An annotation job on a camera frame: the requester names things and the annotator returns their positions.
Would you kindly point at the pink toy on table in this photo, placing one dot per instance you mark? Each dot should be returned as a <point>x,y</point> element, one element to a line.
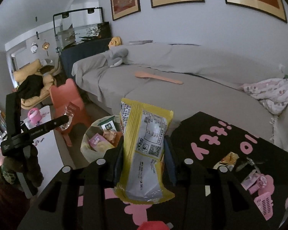
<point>34,116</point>

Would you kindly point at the red gold snack wrapper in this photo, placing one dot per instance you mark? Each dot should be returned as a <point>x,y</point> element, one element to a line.
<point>227,163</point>

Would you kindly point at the pink floral blanket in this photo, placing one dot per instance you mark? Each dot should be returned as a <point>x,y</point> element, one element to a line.
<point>271,93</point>

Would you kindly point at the dark blue tank cabinet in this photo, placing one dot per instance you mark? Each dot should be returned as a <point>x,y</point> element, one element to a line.
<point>81,51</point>

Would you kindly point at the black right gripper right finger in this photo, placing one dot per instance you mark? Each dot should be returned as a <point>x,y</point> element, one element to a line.
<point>206,198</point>

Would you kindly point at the glass fish tank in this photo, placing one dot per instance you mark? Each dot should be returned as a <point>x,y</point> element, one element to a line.
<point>74,27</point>

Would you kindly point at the red box lid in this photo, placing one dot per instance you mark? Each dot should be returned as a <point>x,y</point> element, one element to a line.
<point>153,225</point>

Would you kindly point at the grey plush toy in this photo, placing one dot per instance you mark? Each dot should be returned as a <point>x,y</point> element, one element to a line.
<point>117,58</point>

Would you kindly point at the black clothing on cushions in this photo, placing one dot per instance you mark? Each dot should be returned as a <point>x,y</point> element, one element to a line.
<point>30,87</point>

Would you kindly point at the left hand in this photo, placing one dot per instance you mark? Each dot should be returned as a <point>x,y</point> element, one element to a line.
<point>21,173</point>

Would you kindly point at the yellow cushion pile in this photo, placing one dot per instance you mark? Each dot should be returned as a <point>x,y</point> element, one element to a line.
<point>39,67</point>

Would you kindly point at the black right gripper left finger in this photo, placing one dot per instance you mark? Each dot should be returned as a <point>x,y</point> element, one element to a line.
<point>75,198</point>

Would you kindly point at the yellow silver snack bag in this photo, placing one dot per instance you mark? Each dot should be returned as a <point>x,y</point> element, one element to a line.
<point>144,128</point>

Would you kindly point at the grey covered sofa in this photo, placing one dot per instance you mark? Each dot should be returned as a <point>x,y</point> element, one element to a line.
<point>211,81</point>

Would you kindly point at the orange long shoehorn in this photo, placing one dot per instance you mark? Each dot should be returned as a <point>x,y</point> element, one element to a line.
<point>141,74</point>

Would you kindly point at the orange plastic child chair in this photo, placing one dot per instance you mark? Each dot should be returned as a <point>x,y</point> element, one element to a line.
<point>66,98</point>

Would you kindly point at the pink plastic basket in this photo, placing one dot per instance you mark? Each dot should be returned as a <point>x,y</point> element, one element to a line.
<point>265,205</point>

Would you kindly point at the yellow plush toy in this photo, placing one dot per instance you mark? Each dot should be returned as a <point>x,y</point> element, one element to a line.
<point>115,41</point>

